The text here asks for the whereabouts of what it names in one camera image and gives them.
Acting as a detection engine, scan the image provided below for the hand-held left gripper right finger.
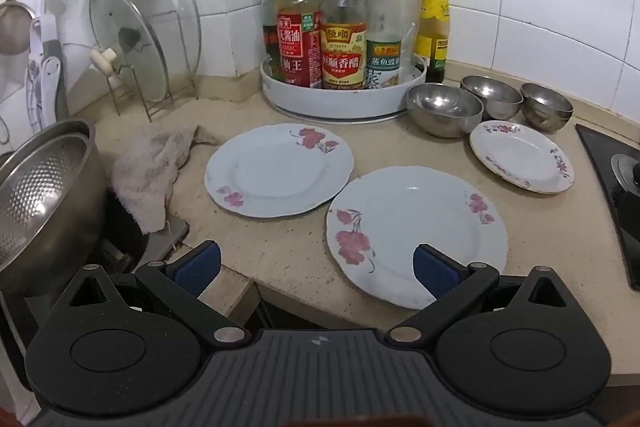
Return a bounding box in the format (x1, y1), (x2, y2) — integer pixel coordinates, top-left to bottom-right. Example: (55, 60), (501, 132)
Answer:
(385, 243), (571, 350)

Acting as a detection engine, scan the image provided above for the white kitchen tool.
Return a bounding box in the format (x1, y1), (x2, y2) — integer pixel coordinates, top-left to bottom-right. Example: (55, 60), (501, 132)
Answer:
(25, 14), (64, 132)

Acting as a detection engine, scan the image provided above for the large glass pot lid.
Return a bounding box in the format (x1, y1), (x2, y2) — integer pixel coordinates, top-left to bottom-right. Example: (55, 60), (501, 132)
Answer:
(122, 0), (202, 104)

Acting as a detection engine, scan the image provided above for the black knob glass pot lid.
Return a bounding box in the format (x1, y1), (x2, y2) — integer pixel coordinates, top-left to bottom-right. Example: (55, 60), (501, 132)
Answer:
(89, 0), (171, 104)

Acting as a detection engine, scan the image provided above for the purple label sauce bottle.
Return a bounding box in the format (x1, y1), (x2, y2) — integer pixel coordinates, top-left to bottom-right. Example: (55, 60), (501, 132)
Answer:
(366, 0), (402, 88)

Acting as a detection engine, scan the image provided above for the red label soy sauce bottle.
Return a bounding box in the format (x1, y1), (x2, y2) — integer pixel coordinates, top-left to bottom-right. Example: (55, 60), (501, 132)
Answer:
(275, 0), (323, 88)

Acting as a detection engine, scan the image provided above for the beige dish cloth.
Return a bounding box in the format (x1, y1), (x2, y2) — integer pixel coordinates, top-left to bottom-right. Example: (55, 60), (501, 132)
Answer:
(110, 123), (226, 235)

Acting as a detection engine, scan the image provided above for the perforated steel basin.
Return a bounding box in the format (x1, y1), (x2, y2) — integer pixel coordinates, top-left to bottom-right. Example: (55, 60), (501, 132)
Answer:
(0, 118), (108, 298)

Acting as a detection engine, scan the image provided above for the white rotating condiment rack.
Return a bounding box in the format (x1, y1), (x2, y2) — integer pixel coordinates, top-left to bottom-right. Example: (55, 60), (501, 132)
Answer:
(260, 0), (428, 122)

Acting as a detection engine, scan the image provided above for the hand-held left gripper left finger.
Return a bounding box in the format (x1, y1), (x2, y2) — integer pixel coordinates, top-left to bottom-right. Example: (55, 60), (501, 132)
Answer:
(65, 241), (251, 350)

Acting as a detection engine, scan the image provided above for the large floral white plate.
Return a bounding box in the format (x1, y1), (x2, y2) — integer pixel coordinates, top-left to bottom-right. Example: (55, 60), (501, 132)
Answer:
(204, 123), (354, 219)
(326, 166), (508, 311)

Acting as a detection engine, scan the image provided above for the black glass gas stove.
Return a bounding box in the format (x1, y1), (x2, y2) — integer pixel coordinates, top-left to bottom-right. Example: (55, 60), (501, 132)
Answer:
(575, 123), (640, 292)

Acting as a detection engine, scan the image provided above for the small floral white plate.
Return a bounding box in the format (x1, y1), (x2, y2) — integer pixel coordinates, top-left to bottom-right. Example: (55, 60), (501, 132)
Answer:
(469, 120), (576, 194)

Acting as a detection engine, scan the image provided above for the yellow label green oil bottle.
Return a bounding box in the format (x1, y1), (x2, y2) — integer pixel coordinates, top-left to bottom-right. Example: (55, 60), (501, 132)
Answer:
(416, 0), (451, 84)

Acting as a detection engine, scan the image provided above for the cream pot lid knob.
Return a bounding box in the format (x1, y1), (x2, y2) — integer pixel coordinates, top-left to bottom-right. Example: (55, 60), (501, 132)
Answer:
(90, 48), (123, 88)

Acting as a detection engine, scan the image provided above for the yellow cap vinegar bottle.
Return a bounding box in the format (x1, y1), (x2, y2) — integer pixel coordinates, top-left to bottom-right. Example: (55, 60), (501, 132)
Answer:
(320, 0), (368, 90)

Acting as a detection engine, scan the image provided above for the wire lid rack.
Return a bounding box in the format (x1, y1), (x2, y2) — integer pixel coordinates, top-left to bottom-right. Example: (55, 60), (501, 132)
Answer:
(105, 9), (176, 122)

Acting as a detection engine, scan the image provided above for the stainless steel bowl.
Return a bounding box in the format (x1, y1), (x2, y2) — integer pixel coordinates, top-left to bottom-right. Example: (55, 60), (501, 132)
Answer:
(406, 83), (485, 138)
(460, 75), (524, 120)
(520, 83), (574, 131)

